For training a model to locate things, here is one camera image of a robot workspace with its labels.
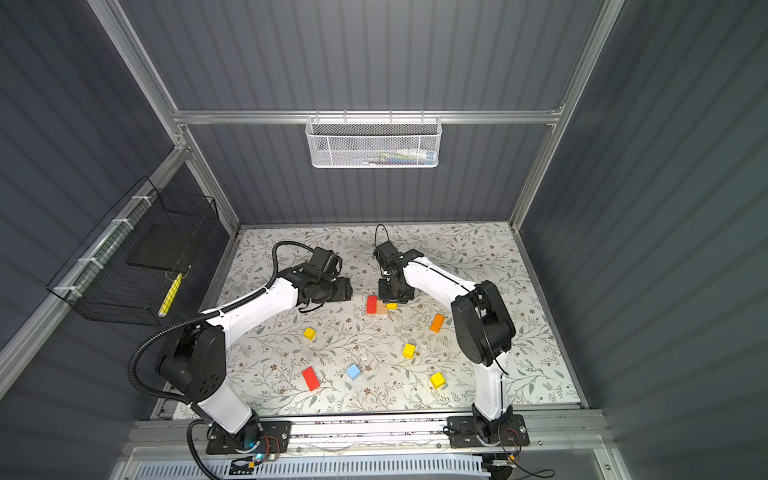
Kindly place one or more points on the black flat pad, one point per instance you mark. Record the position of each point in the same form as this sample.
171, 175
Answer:
167, 248

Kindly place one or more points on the yellow cube lower right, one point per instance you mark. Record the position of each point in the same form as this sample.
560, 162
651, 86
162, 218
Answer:
437, 380

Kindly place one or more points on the light blue cube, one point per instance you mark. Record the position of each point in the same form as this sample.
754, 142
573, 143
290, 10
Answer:
353, 372

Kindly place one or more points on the small yellow cube left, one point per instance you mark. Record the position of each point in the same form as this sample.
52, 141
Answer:
310, 334

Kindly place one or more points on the small yellow cube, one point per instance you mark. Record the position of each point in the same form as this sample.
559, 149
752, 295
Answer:
310, 334
409, 351

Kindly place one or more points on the red block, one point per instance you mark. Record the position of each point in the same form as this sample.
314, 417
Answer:
311, 379
371, 305

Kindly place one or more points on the orange block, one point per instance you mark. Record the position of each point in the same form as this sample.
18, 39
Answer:
437, 323

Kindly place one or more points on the yellow marker pen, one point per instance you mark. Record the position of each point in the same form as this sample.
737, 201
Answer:
170, 296

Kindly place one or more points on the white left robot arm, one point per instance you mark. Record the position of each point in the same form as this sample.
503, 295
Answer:
193, 358

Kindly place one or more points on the white wire mesh basket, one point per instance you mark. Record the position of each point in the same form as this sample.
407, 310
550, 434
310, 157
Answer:
338, 145

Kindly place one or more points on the aluminium mounting rail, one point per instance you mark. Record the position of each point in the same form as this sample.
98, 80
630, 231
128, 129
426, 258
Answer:
403, 432

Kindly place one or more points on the pens in white basket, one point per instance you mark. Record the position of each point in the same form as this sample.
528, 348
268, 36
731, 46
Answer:
401, 157

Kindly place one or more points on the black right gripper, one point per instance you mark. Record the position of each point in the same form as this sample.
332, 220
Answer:
383, 295

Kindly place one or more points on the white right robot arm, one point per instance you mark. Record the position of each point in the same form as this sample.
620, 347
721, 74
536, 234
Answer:
482, 324

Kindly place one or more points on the black wire basket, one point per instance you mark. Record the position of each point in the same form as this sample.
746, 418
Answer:
132, 272

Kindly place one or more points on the small yellow cube middle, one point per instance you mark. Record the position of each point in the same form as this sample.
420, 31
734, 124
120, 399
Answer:
409, 351

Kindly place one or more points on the white perforated vent panel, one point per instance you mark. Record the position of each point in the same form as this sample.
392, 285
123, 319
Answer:
354, 467

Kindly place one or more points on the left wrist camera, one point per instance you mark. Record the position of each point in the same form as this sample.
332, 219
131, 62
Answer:
324, 265

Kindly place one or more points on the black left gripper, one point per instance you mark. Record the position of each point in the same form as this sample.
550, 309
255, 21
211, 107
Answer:
344, 289

